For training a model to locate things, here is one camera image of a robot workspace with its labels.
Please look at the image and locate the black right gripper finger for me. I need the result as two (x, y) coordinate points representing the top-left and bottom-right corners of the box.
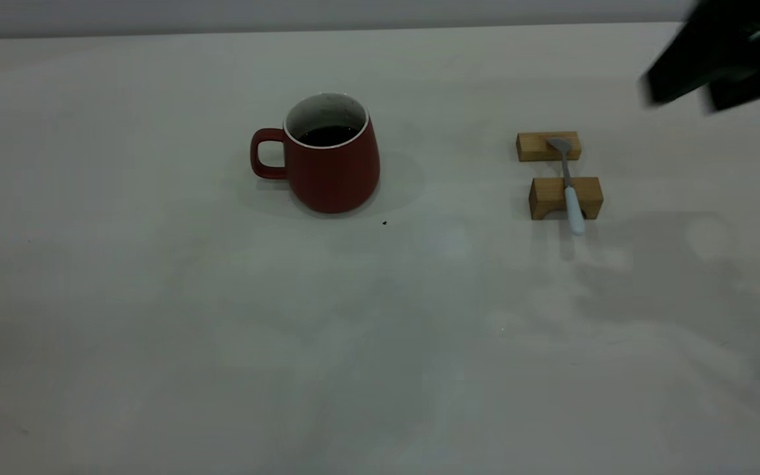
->
(641, 30), (724, 106)
(702, 63), (760, 113)

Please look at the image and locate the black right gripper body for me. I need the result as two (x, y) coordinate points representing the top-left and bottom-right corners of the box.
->
(682, 0), (760, 70)

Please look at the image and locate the flat rectangular wooden block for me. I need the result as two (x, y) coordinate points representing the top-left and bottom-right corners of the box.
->
(517, 131), (582, 162)

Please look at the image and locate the red ceramic mug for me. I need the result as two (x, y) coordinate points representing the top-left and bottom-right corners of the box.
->
(250, 92), (381, 214)

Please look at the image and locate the arched wooden block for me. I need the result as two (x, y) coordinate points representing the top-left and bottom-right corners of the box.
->
(528, 177), (604, 221)

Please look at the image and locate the light blue handled spoon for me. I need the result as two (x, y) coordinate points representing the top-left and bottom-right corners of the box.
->
(546, 137), (586, 236)

